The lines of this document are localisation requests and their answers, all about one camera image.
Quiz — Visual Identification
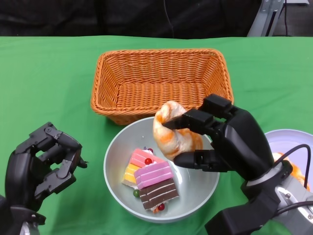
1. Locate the thin black hanging cable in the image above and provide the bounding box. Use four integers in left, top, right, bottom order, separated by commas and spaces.
163, 0, 176, 39

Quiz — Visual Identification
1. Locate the black cable by stand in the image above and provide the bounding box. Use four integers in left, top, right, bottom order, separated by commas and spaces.
283, 4, 289, 37

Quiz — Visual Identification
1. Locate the orange wicker basket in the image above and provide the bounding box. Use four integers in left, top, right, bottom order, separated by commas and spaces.
90, 48, 234, 125

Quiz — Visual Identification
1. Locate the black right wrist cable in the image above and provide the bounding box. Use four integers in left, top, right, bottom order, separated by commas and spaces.
273, 143, 311, 189

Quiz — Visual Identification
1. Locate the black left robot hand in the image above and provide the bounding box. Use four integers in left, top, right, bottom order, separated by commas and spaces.
4, 121, 88, 211

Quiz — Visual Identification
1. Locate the green tablecloth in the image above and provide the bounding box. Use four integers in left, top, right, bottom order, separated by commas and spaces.
0, 35, 313, 235

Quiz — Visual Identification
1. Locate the grey round bowl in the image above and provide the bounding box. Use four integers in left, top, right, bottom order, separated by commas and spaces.
103, 117, 220, 223

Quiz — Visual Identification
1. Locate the pale lilac plate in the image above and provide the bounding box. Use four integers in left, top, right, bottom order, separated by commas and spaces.
264, 129, 313, 167

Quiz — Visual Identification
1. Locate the orange striped bread ring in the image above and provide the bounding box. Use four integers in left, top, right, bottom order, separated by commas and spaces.
153, 100, 204, 162
272, 152, 311, 191

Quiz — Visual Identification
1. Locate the magenta layer cake slice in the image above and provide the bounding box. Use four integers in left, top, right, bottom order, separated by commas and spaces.
134, 161, 175, 190

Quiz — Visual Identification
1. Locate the chocolate layer cake slice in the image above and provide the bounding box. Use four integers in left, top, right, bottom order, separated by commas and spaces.
133, 178, 180, 213

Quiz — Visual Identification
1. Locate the black cloth backdrop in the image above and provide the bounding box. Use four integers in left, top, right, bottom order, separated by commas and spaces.
0, 0, 262, 39

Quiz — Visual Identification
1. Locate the grey metal stand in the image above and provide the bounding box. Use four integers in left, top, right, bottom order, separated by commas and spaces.
246, 0, 310, 37

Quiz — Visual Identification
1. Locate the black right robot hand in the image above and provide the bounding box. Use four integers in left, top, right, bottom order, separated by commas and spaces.
162, 94, 276, 183

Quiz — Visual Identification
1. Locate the pink and yellow cake slice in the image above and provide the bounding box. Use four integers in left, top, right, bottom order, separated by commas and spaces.
121, 148, 166, 189

